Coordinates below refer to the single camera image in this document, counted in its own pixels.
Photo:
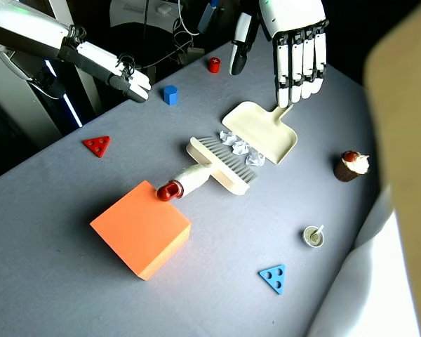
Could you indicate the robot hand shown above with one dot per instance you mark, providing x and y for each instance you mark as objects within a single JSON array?
[
  {"x": 24, "y": 28},
  {"x": 294, "y": 21}
]

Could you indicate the cream plastic dustpan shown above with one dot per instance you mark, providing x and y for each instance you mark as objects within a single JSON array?
[{"x": 259, "y": 133}]

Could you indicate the grey-blue device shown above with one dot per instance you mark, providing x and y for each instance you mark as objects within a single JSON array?
[{"x": 207, "y": 15}]

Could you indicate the red cylinder block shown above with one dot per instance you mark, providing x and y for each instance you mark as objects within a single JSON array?
[{"x": 214, "y": 65}]

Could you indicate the blue light strip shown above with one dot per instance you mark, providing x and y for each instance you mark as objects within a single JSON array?
[{"x": 72, "y": 109}]

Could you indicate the crumpled white paper ball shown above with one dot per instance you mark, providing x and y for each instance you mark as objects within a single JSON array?
[
  {"x": 255, "y": 158},
  {"x": 240, "y": 146},
  {"x": 227, "y": 137}
]

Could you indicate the red triangle block with holes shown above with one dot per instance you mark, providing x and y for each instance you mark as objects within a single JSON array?
[{"x": 97, "y": 144}]

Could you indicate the toy cupcake with strawberry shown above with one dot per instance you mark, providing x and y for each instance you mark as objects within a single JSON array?
[{"x": 351, "y": 166}]

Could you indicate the tan board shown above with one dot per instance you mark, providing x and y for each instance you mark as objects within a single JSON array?
[{"x": 407, "y": 140}]

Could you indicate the grey table cloth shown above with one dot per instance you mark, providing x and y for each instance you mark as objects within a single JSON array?
[{"x": 231, "y": 228}]

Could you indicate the small white cup with spoon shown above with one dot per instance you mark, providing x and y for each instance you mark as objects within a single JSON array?
[{"x": 313, "y": 238}]

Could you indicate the orange cube block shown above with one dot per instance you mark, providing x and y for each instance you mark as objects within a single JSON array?
[{"x": 140, "y": 228}]

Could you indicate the blue triangle block with holes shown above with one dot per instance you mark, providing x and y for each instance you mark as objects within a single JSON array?
[{"x": 275, "y": 277}]

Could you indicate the white stand post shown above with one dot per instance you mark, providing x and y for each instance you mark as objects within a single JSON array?
[{"x": 89, "y": 87}]

